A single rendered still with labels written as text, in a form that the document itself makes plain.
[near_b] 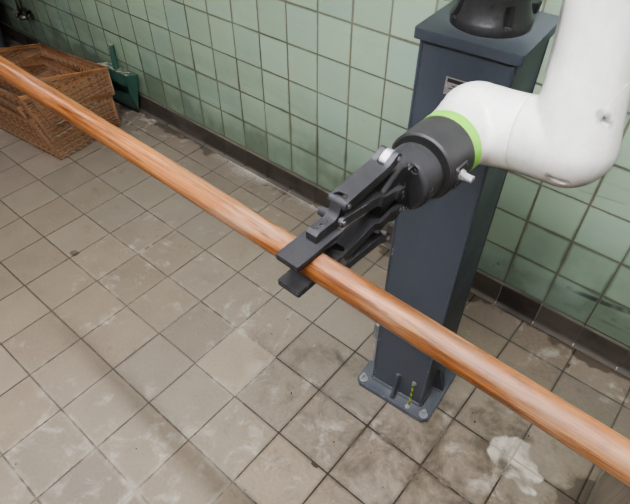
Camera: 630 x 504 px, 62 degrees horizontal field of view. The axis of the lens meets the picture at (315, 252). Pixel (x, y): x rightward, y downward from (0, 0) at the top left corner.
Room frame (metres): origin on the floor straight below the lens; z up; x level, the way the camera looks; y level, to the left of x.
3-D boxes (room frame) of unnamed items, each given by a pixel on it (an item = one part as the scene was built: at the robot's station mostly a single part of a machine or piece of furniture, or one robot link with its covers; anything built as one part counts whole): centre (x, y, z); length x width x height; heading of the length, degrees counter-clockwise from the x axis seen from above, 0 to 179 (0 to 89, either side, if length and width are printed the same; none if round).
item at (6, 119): (2.54, 1.44, 0.14); 0.56 x 0.49 x 0.28; 56
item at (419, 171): (0.50, -0.10, 1.20); 0.09 x 0.07 x 0.08; 139
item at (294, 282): (0.38, 0.00, 1.18); 0.07 x 0.03 x 0.01; 139
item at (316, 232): (0.40, -0.01, 1.23); 0.05 x 0.01 x 0.03; 139
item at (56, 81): (2.54, 1.42, 0.32); 0.56 x 0.49 x 0.28; 58
